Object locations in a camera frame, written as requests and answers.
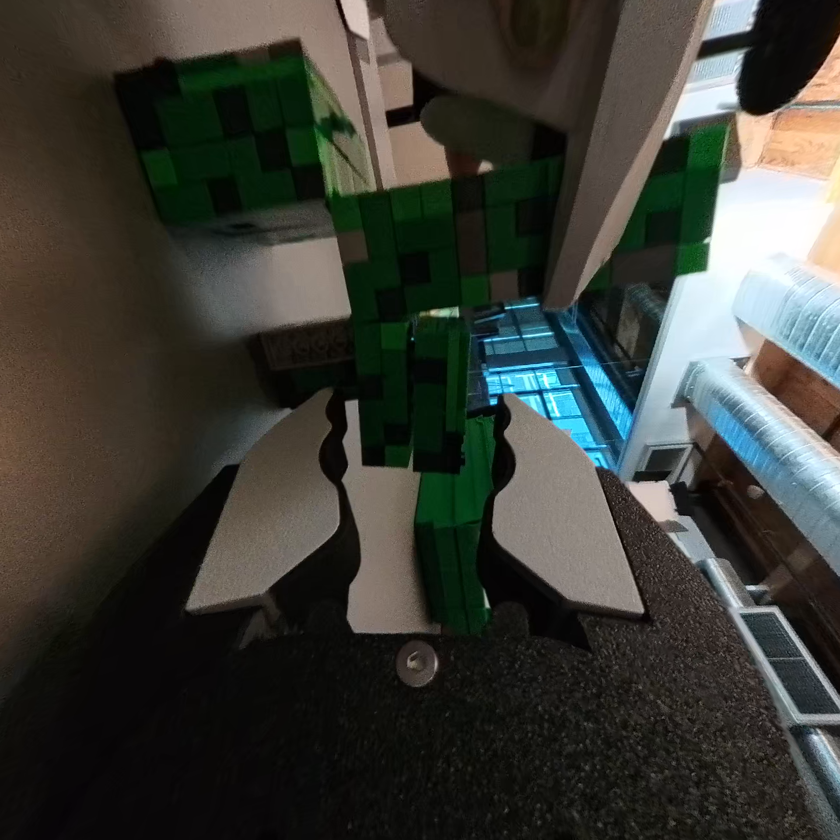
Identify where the large glass window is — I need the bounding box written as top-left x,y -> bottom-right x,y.
469,298 -> 634,468

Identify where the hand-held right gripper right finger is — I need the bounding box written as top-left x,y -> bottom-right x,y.
479,394 -> 648,627

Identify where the silver ventilation duct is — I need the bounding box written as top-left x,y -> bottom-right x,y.
731,256 -> 840,368
676,357 -> 840,549

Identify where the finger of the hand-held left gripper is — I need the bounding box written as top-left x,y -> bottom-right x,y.
543,0 -> 714,311
336,0 -> 396,193

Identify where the green lego creeper body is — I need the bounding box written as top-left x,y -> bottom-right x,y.
115,39 -> 731,639

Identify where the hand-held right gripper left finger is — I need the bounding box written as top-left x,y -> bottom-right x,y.
184,387 -> 363,630

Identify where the vent grille panel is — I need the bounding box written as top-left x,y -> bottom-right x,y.
731,604 -> 840,726

